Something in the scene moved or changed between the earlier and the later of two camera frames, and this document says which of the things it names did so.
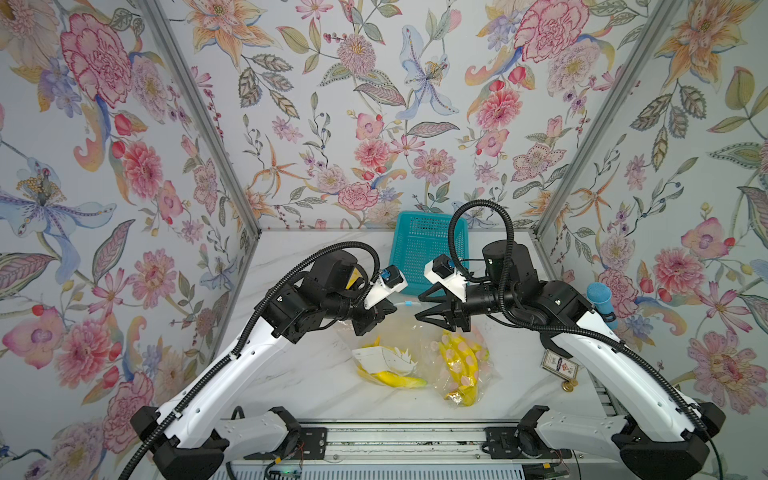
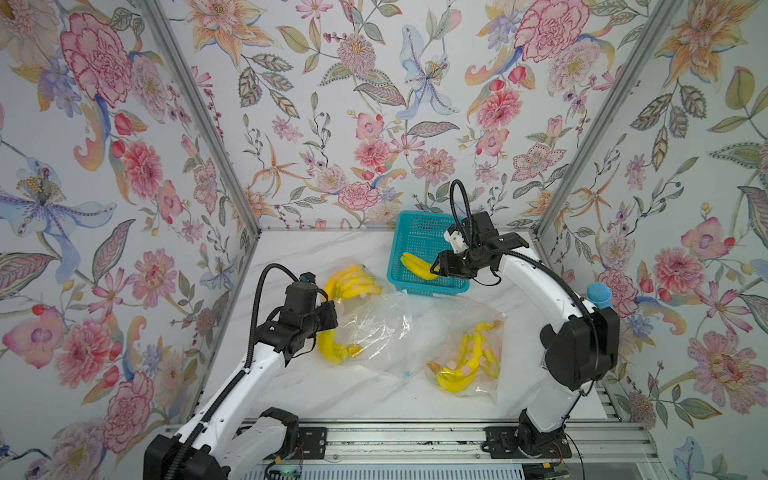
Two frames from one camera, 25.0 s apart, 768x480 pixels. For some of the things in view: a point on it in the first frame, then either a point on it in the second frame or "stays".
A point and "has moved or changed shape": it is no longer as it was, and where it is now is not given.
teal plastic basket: (420, 237) stays
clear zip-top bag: (401, 350) has moved or changed shape
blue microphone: (600, 296) stays
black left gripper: (375, 314) → (330, 313)
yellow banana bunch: (388, 378) → (419, 267)
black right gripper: (455, 315) → (447, 266)
